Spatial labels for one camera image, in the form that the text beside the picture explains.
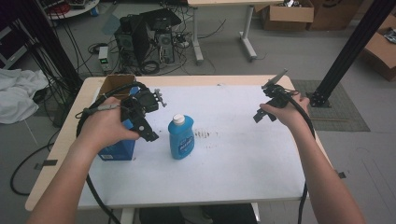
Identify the closed brown cardboard box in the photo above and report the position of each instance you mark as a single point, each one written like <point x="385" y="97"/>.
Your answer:
<point x="336" y="14"/>

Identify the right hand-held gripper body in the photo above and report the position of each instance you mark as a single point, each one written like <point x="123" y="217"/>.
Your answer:
<point x="278" y="98"/>

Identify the light wooden table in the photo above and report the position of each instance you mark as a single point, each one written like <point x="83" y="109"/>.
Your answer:
<point x="59" y="155"/>

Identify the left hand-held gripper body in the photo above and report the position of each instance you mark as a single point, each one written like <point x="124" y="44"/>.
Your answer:
<point x="138" y="113"/>

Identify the white-legged desk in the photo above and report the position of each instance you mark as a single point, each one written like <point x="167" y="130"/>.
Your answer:
<point x="246" y="34"/>

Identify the black computer tower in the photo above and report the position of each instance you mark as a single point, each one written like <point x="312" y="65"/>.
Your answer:
<point x="132" y="43"/>

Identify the white cloth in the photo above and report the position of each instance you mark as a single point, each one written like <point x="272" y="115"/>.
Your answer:
<point x="17" y="93"/>

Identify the small grey power supply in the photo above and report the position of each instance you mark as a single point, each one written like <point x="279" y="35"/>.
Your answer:
<point x="104" y="59"/>

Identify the blue cardboard box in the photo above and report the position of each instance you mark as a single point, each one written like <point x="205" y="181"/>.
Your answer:
<point x="120" y="151"/>

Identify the round white table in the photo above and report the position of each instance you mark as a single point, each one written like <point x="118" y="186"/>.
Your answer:
<point x="74" y="7"/>

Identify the black metal frame post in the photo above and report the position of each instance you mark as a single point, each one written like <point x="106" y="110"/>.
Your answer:
<point x="351" y="49"/>

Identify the person's left hand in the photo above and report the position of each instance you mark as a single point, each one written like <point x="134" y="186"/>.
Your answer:
<point x="106" y="127"/>

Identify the open brown cardboard box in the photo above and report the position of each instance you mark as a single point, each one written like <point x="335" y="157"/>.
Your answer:
<point x="288" y="15"/>

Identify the blue bottle with white cap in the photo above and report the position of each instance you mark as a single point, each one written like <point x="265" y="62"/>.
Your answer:
<point x="181" y="140"/>

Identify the person's right hand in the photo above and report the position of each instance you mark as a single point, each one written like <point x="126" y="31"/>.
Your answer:
<point x="288" y="115"/>

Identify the grey floor mat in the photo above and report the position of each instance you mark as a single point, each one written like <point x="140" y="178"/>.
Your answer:
<point x="339" y="115"/>

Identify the white table mat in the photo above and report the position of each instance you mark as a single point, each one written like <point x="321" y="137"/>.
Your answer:
<point x="236" y="161"/>

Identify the grey computer tower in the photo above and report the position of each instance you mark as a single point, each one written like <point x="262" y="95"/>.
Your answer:
<point x="165" y="46"/>

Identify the brown cardboard box with bag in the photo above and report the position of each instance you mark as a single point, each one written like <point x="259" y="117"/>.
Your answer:
<point x="381" y="53"/>

